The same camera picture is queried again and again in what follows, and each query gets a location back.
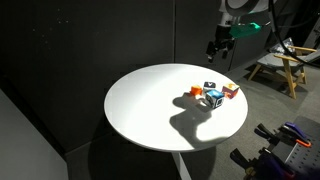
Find crinkled plastic bag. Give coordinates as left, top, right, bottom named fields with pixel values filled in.
left=268, top=36, right=297, bottom=56

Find navy white letter block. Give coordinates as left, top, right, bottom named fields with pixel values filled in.
left=202, top=80, right=217, bottom=95

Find wooden chair grey seat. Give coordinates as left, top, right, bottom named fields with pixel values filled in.
left=247, top=45, right=320, bottom=100

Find small orange cube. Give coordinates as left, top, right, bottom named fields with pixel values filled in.
left=189, top=84, right=204, bottom=97

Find white table pedestal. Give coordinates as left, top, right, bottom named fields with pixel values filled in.
left=171, top=151, right=193, bottom=180

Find purple clamp orange handle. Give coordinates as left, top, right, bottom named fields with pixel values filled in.
left=278, top=121, right=313, bottom=149

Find green orange purple picture block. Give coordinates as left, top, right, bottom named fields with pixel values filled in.
left=221, top=82, right=241, bottom=100

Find black spring clamp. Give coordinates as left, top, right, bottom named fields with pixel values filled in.
left=229, top=147, right=258, bottom=172
left=254, top=122, right=282, bottom=142

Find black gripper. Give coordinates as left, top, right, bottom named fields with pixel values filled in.
left=206, top=24, right=236, bottom=64

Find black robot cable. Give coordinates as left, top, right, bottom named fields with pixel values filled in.
left=268, top=0, right=320, bottom=70

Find purple spring clamp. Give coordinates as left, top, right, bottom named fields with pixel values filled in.
left=259, top=147, right=297, bottom=180

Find black perforated board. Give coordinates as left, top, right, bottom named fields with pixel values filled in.
left=270, top=115, right=320, bottom=180

